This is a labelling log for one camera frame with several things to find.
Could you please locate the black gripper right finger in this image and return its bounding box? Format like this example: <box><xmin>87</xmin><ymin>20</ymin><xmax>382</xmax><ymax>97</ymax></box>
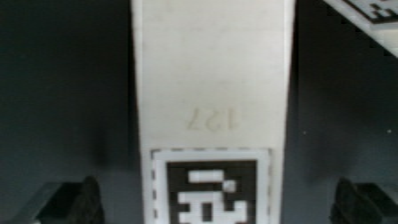
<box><xmin>331</xmin><ymin>178</ymin><xmax>398</xmax><ymax>224</ymax></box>

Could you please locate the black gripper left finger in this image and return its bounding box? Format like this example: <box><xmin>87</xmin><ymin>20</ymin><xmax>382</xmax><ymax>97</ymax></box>
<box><xmin>11</xmin><ymin>174</ymin><xmax>107</xmax><ymax>224</ymax></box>

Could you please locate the white desk leg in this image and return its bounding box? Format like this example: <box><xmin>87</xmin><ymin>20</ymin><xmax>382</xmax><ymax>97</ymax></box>
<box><xmin>130</xmin><ymin>0</ymin><xmax>297</xmax><ymax>224</ymax></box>

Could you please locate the white desk top panel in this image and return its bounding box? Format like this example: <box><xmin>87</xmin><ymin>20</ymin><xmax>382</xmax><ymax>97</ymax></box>
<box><xmin>324</xmin><ymin>0</ymin><xmax>398</xmax><ymax>58</ymax></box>

